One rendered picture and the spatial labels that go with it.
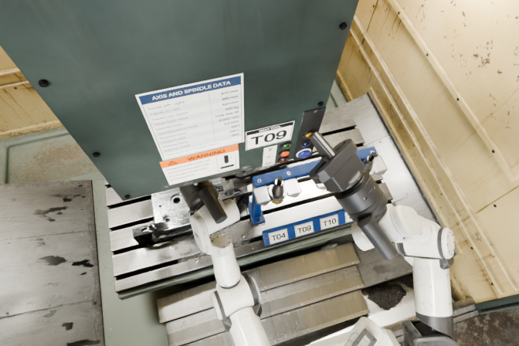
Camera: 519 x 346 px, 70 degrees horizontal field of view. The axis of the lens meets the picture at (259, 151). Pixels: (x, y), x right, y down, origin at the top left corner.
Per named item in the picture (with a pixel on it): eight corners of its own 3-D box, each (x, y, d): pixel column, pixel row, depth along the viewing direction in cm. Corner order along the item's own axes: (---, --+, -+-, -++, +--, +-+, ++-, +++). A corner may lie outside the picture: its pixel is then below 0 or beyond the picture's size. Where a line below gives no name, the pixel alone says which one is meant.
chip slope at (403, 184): (431, 267, 175) (458, 254, 153) (292, 312, 164) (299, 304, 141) (355, 117, 217) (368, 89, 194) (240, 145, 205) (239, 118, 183)
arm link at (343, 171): (361, 134, 75) (394, 179, 77) (334, 141, 84) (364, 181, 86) (323, 174, 70) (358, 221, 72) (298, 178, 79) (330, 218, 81)
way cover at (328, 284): (373, 312, 165) (385, 307, 151) (172, 378, 150) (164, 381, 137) (347, 247, 179) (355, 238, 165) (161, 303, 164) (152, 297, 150)
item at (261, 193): (272, 203, 126) (273, 202, 126) (257, 207, 126) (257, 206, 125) (266, 185, 130) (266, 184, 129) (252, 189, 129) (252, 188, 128)
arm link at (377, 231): (382, 180, 80) (411, 219, 82) (341, 198, 86) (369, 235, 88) (378, 210, 71) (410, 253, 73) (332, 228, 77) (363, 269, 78)
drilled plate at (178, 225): (230, 217, 151) (229, 212, 147) (159, 235, 147) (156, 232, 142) (217, 168, 162) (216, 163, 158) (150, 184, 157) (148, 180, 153)
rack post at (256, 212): (265, 222, 155) (269, 194, 129) (252, 225, 154) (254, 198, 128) (259, 200, 160) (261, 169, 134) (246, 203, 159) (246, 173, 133)
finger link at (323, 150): (317, 132, 75) (334, 156, 76) (308, 134, 77) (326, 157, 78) (311, 137, 74) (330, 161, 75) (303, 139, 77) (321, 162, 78)
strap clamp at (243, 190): (249, 201, 159) (249, 188, 146) (219, 209, 157) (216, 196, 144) (247, 195, 161) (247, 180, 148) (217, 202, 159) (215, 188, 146)
